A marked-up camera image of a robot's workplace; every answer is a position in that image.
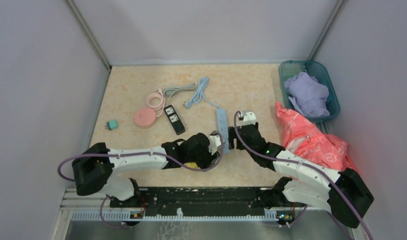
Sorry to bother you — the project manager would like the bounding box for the light blue power strip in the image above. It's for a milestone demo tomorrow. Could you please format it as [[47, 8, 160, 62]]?
[[216, 108, 232, 154]]

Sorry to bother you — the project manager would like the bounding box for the teal USB charger plug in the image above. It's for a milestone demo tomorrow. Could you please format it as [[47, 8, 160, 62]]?
[[105, 119, 119, 131]]

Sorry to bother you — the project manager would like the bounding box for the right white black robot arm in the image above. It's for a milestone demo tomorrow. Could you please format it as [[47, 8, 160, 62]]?
[[228, 123, 374, 229]]

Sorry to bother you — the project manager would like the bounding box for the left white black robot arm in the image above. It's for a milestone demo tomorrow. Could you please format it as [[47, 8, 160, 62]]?
[[71, 131, 224, 207]]

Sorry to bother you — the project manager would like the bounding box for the yellow charger plug left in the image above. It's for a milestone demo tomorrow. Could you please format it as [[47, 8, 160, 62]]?
[[185, 162, 198, 169]]

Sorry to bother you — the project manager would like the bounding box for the black power strip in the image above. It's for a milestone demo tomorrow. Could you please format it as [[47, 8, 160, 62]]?
[[163, 105, 186, 135]]

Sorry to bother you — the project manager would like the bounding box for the red patterned plastic bag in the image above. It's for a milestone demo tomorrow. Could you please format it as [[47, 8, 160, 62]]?
[[275, 101, 357, 171]]

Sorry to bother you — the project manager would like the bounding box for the lavender cloth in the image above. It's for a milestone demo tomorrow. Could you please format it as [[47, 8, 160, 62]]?
[[284, 72, 330, 118]]

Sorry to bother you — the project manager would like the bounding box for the teal plastic basket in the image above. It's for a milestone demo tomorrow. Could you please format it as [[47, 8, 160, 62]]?
[[278, 60, 340, 123]]

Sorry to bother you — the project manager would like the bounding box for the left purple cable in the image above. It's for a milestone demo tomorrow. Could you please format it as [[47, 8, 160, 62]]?
[[57, 131, 226, 229]]

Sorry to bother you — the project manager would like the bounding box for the purple cable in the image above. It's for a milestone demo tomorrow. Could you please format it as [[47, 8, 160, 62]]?
[[57, 131, 226, 229], [233, 110, 375, 240]]

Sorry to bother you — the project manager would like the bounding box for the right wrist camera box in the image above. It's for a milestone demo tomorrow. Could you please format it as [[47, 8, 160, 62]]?
[[238, 110, 257, 126]]

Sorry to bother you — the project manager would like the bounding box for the light blue cord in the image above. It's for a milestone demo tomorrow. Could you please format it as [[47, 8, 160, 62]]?
[[184, 77, 221, 110]]

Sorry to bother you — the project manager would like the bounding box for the grey cord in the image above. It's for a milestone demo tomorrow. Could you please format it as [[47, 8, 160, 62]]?
[[163, 83, 197, 99]]

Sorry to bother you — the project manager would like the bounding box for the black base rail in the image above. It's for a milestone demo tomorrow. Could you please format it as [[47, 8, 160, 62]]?
[[109, 187, 304, 217]]

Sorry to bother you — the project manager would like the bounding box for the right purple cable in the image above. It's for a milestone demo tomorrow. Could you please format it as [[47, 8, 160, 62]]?
[[233, 110, 375, 240]]

